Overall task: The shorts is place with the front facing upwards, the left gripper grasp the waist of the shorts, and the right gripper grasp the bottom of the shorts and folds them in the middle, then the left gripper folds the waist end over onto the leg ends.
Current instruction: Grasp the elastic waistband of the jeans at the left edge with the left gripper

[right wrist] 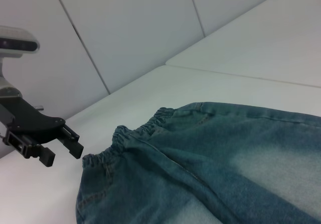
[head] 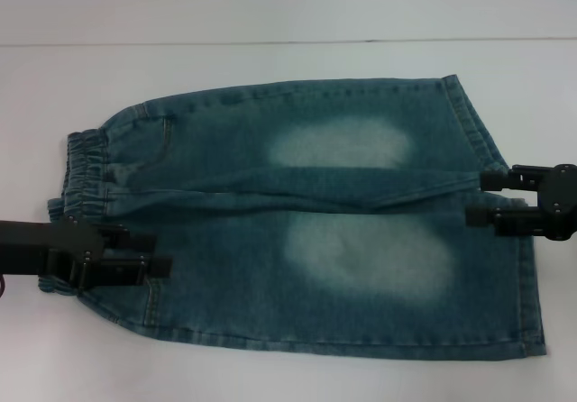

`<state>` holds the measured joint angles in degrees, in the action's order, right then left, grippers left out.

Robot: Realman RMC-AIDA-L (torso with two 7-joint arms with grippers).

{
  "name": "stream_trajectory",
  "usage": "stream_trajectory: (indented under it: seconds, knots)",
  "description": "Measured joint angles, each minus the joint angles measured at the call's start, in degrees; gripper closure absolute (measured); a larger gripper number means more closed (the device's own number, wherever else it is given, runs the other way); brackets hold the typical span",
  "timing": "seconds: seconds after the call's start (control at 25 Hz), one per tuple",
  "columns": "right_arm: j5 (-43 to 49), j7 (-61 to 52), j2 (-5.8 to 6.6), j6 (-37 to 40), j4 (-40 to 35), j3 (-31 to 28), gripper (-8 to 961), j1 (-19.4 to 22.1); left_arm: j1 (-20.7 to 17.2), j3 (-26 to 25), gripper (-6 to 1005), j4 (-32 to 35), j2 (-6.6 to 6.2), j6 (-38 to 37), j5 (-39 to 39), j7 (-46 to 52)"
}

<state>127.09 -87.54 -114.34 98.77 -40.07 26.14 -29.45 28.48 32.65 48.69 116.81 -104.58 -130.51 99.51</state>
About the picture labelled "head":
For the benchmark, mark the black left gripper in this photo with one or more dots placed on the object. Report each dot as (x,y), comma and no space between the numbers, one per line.
(27,249)

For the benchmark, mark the blue denim shorts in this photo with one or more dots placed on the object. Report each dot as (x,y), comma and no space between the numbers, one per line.
(270,285)

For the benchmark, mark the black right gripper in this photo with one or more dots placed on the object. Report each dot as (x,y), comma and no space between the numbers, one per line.
(561,199)

